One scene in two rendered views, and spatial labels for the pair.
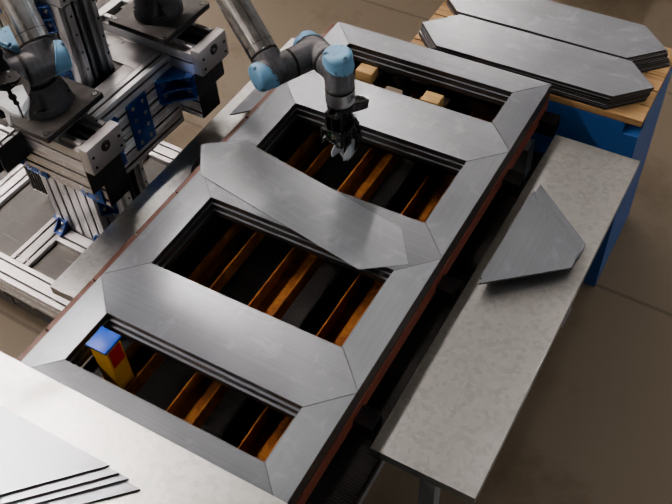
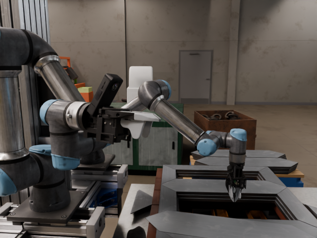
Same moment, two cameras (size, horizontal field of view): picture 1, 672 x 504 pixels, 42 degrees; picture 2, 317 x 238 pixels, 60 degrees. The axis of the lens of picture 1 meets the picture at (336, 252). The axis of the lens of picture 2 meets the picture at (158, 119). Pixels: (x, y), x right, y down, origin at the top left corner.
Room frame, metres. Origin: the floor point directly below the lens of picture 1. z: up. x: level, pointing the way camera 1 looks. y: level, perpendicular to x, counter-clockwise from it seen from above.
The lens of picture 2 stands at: (0.85, 0.89, 1.57)
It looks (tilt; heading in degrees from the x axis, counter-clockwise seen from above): 11 degrees down; 330
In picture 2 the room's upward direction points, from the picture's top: straight up
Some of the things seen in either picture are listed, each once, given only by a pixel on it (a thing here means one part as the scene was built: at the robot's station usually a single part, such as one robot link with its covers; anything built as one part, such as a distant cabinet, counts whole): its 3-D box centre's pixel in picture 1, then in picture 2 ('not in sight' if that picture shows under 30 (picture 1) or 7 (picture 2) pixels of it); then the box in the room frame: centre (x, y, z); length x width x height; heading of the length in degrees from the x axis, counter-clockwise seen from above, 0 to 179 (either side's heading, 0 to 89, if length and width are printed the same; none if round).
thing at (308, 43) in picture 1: (310, 54); (215, 140); (1.82, 0.03, 1.22); 0.11 x 0.11 x 0.08; 32
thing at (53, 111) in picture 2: not in sight; (62, 114); (1.63, 0.76, 1.43); 0.11 x 0.08 x 0.09; 30
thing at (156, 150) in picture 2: not in sight; (124, 132); (5.19, -0.88, 0.41); 2.02 x 1.85 x 0.82; 55
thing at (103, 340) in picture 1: (104, 342); not in sight; (1.22, 0.56, 0.88); 0.06 x 0.06 x 0.02; 57
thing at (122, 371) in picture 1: (114, 365); not in sight; (1.22, 0.56, 0.78); 0.05 x 0.05 x 0.19; 57
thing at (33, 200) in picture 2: (40, 88); (49, 190); (1.93, 0.77, 1.09); 0.15 x 0.15 x 0.10
